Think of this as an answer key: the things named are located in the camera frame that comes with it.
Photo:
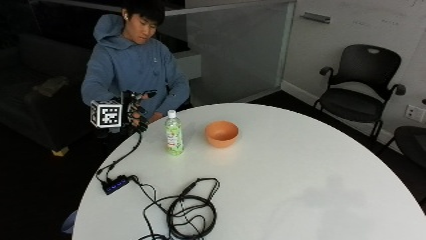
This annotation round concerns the white cube with black markers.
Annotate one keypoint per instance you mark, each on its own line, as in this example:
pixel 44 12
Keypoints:
pixel 106 114

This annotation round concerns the green plastic bottle white cap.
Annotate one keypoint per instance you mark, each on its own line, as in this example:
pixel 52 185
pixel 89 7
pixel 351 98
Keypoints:
pixel 173 135

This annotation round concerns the the person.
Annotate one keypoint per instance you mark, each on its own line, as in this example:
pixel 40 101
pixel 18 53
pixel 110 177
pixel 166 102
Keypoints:
pixel 133 63

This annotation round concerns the orange bowl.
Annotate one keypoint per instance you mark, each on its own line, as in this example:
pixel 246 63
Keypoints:
pixel 221 134

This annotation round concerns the black usb hub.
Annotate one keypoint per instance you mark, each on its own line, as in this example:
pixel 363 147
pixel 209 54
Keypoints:
pixel 114 184

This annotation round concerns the grey cushion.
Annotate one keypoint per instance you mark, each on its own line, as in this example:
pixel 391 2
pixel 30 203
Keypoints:
pixel 50 85

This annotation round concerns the dark sofa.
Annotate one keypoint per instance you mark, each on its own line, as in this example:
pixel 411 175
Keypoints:
pixel 41 96

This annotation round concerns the glass partition panel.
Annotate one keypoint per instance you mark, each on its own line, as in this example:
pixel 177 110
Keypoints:
pixel 234 50

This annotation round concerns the white earbud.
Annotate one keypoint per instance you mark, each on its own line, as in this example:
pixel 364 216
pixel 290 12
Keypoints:
pixel 125 16

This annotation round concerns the black office chair with armrests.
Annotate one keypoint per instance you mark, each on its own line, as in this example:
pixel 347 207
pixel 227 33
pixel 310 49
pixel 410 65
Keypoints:
pixel 359 91

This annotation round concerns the grey wall-mounted tray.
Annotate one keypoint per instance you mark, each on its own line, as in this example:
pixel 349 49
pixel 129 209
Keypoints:
pixel 314 17

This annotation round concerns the white wall outlet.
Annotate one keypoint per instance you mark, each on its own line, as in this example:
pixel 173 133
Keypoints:
pixel 414 113

